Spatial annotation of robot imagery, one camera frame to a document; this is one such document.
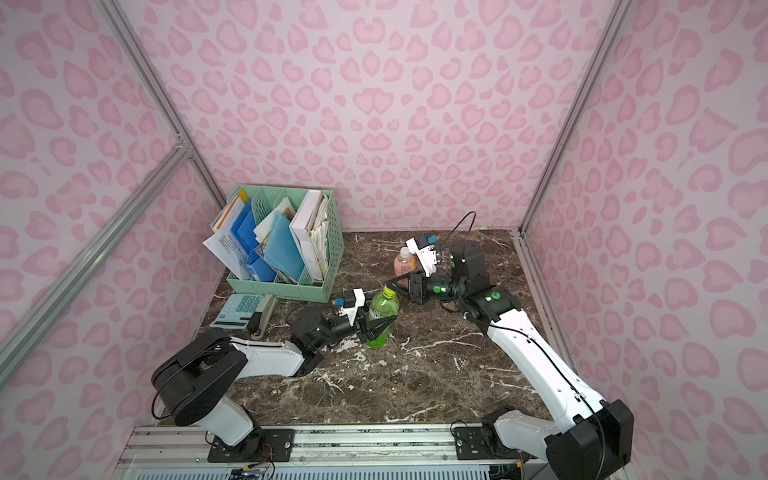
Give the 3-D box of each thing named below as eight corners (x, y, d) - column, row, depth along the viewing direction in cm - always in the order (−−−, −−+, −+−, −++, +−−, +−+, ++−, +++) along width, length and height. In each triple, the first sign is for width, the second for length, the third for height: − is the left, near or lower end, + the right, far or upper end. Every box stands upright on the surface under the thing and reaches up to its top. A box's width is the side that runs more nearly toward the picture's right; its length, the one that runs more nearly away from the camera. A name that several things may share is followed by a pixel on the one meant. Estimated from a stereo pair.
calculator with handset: (210, 339, 94) (203, 333, 91) (227, 297, 104) (222, 290, 101) (264, 339, 94) (259, 333, 91) (276, 297, 104) (272, 290, 100)
